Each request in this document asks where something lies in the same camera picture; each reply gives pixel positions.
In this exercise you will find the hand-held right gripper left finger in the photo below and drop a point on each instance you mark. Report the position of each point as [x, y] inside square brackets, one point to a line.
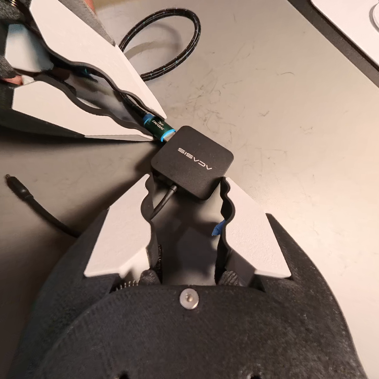
[118, 237]

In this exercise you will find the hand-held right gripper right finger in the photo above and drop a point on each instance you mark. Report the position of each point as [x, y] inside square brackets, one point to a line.
[257, 239]

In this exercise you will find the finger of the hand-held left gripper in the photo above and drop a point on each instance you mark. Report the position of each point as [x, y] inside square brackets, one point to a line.
[88, 44]
[59, 109]

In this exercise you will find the black square adapter hub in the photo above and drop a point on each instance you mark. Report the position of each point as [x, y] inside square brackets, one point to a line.
[192, 160]

